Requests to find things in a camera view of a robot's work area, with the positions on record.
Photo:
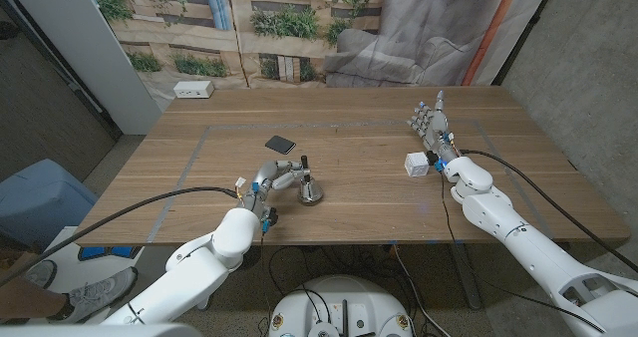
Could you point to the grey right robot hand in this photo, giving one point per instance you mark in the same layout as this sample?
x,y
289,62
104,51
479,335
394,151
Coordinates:
x,y
434,127

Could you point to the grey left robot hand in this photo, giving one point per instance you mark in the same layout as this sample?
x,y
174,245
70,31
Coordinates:
x,y
266,175

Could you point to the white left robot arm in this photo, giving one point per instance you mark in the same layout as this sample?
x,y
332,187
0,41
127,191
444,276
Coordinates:
x,y
199,272

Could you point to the white robot shoulder housing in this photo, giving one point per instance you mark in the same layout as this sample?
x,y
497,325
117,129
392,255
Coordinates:
x,y
99,331

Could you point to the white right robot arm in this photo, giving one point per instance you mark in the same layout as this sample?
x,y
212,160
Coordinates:
x,y
528,257

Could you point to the black card holder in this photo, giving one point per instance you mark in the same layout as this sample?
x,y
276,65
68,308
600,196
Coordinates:
x,y
280,144

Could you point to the white embossed box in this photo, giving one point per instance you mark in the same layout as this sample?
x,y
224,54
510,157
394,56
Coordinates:
x,y
416,164

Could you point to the white power strip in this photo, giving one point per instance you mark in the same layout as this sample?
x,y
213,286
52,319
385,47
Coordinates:
x,y
193,89

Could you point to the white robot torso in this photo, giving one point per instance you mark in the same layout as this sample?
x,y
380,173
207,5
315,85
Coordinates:
x,y
339,297

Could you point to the printed fabric backdrop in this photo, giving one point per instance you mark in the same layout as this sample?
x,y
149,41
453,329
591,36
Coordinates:
x,y
299,28

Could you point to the grey metal table leg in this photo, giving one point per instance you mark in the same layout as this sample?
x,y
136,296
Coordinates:
x,y
466,277

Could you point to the grey sneaker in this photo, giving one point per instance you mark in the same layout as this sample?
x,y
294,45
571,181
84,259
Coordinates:
x,y
41,273
97,292

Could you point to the white floor board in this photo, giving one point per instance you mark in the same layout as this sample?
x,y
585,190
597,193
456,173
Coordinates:
x,y
70,247

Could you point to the white pillar panel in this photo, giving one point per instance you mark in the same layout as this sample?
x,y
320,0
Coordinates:
x,y
95,48

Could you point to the blue grey storage bin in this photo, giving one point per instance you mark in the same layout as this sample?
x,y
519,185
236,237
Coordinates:
x,y
40,202

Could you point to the person's brown trouser leg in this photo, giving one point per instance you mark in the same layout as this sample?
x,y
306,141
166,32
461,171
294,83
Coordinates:
x,y
25,299

